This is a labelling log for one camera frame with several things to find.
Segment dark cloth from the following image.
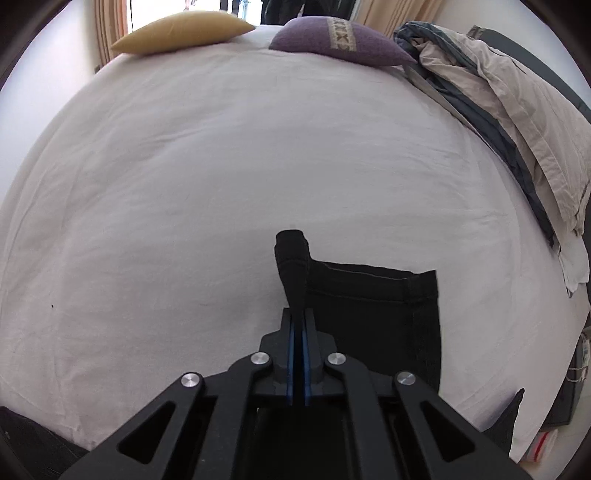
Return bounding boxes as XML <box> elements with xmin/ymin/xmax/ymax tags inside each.
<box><xmin>0</xmin><ymin>406</ymin><xmax>90</xmax><ymax>480</ymax></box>

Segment beige curtain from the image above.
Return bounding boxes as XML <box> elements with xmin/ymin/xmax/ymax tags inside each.
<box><xmin>351</xmin><ymin>0</ymin><xmax>450</xmax><ymax>29</ymax></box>
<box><xmin>95</xmin><ymin>0</ymin><xmax>130</xmax><ymax>64</ymax></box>

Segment large black garment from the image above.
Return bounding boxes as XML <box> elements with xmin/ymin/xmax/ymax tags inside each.
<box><xmin>261</xmin><ymin>0</ymin><xmax>359</xmax><ymax>24</ymax></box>

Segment beige and grey duvet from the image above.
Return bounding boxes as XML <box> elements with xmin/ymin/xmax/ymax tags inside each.
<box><xmin>393</xmin><ymin>21</ymin><xmax>591</xmax><ymax>297</ymax></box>

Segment red and white packet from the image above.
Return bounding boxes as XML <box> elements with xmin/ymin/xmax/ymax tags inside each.
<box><xmin>525</xmin><ymin>429</ymin><xmax>563</xmax><ymax>463</ymax></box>

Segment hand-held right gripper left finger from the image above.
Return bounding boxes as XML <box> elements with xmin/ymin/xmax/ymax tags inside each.
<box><xmin>60</xmin><ymin>308</ymin><xmax>297</xmax><ymax>480</ymax></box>

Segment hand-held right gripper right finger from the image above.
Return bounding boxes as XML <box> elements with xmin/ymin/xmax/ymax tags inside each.
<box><xmin>301</xmin><ymin>309</ymin><xmax>531</xmax><ymax>480</ymax></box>

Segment black denim pants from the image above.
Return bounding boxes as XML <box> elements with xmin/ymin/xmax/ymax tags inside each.
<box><xmin>274</xmin><ymin>229</ymin><xmax>526</xmax><ymax>460</ymax></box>

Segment yellow pillow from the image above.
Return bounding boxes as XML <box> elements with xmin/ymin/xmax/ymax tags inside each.
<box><xmin>111</xmin><ymin>11</ymin><xmax>256</xmax><ymax>56</ymax></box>

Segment white bed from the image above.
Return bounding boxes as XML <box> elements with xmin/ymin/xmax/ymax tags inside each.
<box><xmin>0</xmin><ymin>23</ymin><xmax>591</xmax><ymax>463</ymax></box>

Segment glass sliding balcony door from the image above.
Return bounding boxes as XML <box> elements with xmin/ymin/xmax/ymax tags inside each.
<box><xmin>126</xmin><ymin>0</ymin><xmax>362</xmax><ymax>27</ymax></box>

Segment purple patterned pillow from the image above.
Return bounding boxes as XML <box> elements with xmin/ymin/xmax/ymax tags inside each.
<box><xmin>269</xmin><ymin>16</ymin><xmax>418</xmax><ymax>68</ymax></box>

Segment dark grey headboard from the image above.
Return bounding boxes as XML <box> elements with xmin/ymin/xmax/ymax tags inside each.
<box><xmin>466</xmin><ymin>25</ymin><xmax>591</xmax><ymax>121</ymax></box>

